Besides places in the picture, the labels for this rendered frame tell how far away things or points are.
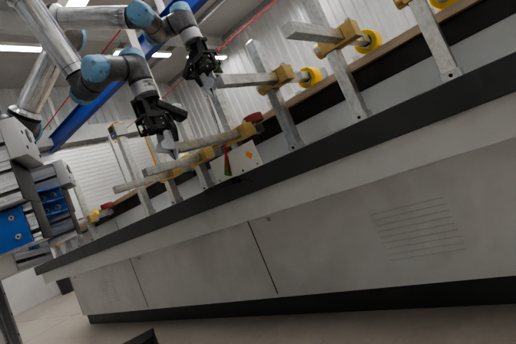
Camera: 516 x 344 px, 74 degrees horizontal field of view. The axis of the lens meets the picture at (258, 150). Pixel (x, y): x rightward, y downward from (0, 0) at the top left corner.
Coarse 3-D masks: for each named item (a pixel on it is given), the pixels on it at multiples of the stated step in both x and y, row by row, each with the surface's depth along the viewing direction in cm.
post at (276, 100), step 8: (256, 40) 118; (248, 48) 118; (256, 48) 116; (256, 56) 116; (264, 56) 118; (256, 64) 117; (264, 64) 116; (264, 72) 115; (272, 96) 115; (280, 96) 116; (272, 104) 116; (280, 104) 114; (280, 112) 115; (288, 112) 116; (280, 120) 115; (288, 120) 114; (288, 128) 114; (288, 136) 115; (296, 136) 114; (288, 144) 115
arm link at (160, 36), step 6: (162, 18) 123; (162, 24) 119; (168, 24) 122; (162, 30) 120; (168, 30) 123; (144, 36) 123; (150, 36) 122; (156, 36) 121; (162, 36) 123; (168, 36) 125; (174, 36) 127; (150, 42) 125; (156, 42) 125; (162, 42) 128
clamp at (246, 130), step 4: (240, 124) 126; (244, 124) 125; (248, 124) 127; (252, 124) 128; (236, 128) 127; (240, 128) 126; (244, 128) 125; (248, 128) 126; (252, 128) 128; (240, 132) 126; (244, 132) 125; (248, 132) 125; (252, 132) 127; (240, 136) 127; (244, 136) 125; (248, 136) 127; (236, 140) 128; (240, 140) 129; (228, 144) 131
